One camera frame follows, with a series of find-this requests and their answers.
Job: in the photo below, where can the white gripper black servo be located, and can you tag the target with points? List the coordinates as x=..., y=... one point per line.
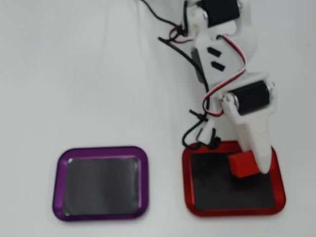
x=249, y=101

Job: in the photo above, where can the red studded block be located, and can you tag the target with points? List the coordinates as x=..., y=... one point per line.
x=240, y=165

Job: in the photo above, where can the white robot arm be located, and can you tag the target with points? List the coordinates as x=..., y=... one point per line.
x=222, y=49

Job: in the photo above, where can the red metal tray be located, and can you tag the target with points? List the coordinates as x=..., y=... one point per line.
x=222, y=192

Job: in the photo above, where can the purple metal tray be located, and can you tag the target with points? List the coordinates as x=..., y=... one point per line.
x=101, y=185

